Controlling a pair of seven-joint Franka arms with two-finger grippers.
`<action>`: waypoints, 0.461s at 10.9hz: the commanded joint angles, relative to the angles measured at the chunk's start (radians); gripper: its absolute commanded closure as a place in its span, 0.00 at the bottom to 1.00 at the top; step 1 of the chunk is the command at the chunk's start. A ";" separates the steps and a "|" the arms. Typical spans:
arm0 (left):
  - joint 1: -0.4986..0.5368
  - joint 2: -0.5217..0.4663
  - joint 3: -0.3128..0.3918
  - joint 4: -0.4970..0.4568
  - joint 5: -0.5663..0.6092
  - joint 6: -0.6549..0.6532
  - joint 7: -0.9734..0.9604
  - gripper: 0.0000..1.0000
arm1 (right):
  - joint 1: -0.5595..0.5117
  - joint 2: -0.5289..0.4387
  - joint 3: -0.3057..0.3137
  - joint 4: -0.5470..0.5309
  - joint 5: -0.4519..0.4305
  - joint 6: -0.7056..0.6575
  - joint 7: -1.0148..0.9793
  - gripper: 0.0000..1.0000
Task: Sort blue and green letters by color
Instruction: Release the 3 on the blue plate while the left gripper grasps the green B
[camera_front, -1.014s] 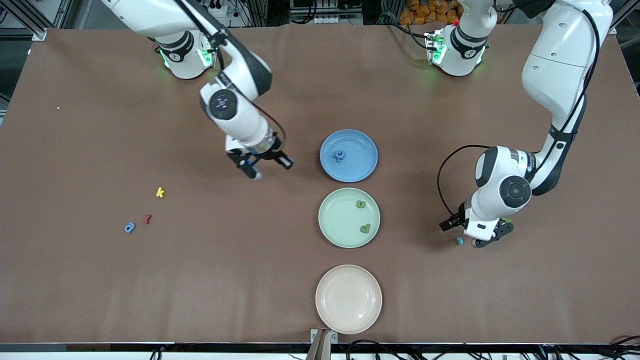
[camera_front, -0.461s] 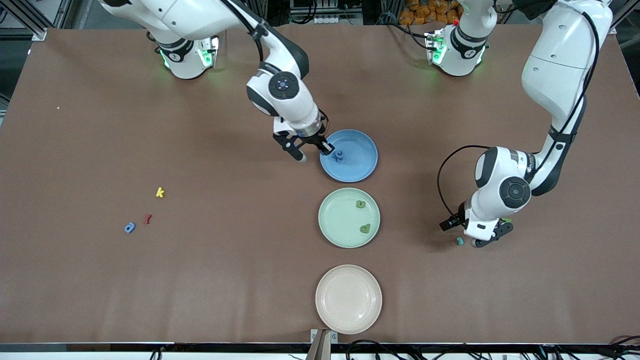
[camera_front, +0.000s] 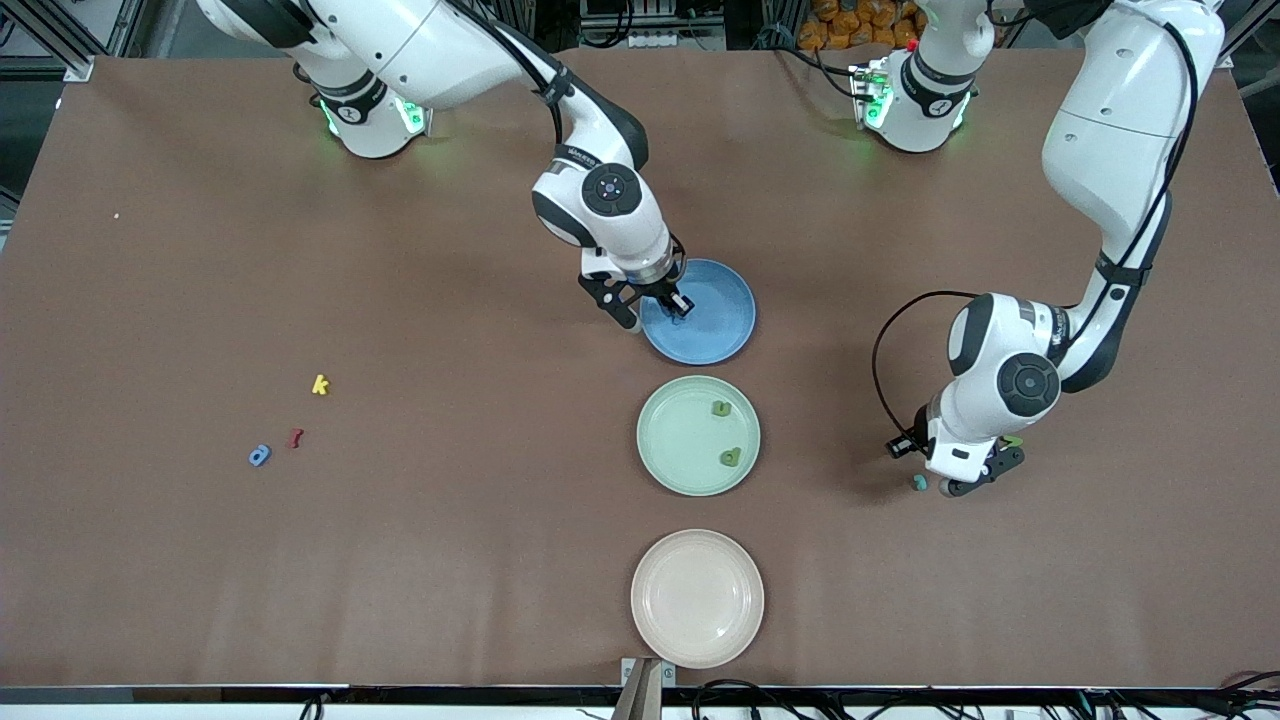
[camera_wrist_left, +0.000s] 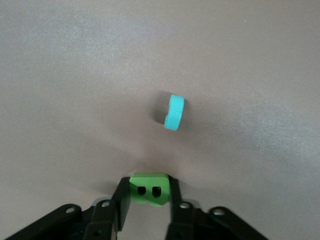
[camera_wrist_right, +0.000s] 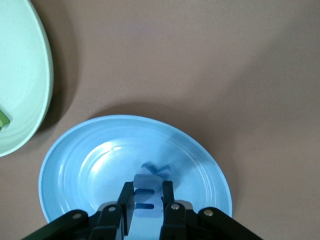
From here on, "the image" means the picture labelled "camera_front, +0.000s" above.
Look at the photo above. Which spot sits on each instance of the grey base box green light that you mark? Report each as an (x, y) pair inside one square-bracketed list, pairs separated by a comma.
[(872, 95), (418, 118)]

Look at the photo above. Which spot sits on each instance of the blue round plate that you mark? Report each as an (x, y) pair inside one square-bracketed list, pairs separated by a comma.
[(715, 335)]

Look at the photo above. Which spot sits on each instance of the green foam letter p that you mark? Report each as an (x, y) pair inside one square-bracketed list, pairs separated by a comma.
[(726, 459)]

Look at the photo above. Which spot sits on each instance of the blue foam letter a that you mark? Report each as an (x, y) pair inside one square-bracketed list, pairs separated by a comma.
[(256, 459)]

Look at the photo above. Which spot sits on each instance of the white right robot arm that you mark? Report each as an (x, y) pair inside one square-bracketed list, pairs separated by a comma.
[(640, 240)]

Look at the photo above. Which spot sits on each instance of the bag of oranges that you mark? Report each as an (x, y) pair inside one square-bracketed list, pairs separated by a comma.
[(850, 20)]

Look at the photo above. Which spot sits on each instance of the aluminium frame post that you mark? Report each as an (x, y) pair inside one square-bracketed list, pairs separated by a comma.
[(55, 40), (1240, 30)]

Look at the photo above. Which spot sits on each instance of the beige round plate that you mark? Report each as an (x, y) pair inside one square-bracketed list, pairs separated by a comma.
[(697, 598)]

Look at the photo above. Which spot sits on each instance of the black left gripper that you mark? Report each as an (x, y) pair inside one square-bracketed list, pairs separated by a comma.
[(906, 444)]

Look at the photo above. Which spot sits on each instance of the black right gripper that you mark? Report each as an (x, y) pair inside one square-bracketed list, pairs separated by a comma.
[(667, 291)]

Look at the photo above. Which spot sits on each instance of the metal table bracket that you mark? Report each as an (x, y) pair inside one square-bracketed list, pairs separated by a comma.
[(640, 700)]

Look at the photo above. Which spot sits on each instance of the pale green round plate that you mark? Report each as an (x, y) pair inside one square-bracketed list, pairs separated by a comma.
[(690, 445)]

